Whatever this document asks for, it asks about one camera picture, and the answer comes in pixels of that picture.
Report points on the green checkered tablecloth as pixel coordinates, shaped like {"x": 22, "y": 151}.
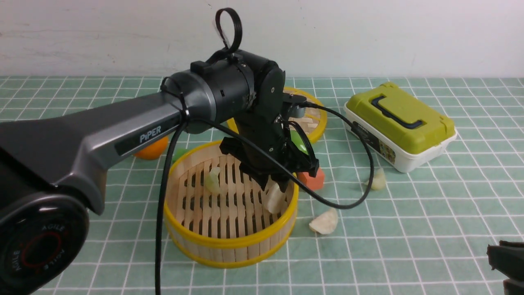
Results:
{"x": 426, "y": 233}

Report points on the white dumpling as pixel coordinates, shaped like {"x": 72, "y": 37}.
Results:
{"x": 274, "y": 198}
{"x": 326, "y": 223}

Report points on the orange foam cube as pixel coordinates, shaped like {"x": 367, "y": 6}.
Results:
{"x": 314, "y": 183}

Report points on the white dumpling front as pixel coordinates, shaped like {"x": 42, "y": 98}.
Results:
{"x": 326, "y": 223}

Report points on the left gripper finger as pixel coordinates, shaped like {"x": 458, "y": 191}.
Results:
{"x": 261, "y": 179}
{"x": 282, "y": 181}

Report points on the woven bamboo steamer lid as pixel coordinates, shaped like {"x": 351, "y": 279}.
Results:
{"x": 313, "y": 121}

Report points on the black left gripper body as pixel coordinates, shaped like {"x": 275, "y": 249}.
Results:
{"x": 271, "y": 149}

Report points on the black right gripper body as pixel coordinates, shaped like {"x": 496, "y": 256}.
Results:
{"x": 508, "y": 258}

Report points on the pale green dumpling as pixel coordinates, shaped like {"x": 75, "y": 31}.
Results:
{"x": 211, "y": 181}

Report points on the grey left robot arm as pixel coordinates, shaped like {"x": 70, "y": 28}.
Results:
{"x": 53, "y": 171}

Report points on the green lid white storage box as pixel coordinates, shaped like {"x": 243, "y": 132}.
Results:
{"x": 400, "y": 128}

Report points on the bamboo steamer tray yellow rim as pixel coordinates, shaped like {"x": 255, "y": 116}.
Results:
{"x": 228, "y": 230}

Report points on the orange red toy pear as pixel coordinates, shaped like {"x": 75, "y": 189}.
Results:
{"x": 153, "y": 151}

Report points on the small green block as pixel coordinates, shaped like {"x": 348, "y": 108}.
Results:
{"x": 178, "y": 152}

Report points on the green toy apple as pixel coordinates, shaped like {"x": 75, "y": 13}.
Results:
{"x": 298, "y": 141}

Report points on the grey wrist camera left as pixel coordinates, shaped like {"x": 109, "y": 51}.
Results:
{"x": 292, "y": 106}

